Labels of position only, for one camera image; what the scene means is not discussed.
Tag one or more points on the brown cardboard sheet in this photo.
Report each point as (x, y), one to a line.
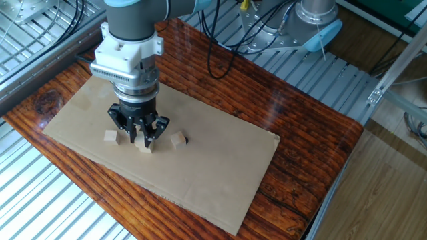
(200, 166)

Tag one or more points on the aluminium frame crossbar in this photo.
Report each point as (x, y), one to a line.
(407, 104)

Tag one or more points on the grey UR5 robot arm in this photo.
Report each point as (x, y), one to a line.
(133, 20)

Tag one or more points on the white zip tie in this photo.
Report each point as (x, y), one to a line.
(321, 41)

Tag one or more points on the yellow connector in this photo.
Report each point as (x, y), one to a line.
(244, 4)

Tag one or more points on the silver aluminium mounting plate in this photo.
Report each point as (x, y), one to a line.
(26, 10)

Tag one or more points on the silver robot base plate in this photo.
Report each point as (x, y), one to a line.
(267, 41)

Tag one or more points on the aluminium frame post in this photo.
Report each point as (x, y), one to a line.
(397, 65)

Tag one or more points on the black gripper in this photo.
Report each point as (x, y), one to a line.
(136, 110)

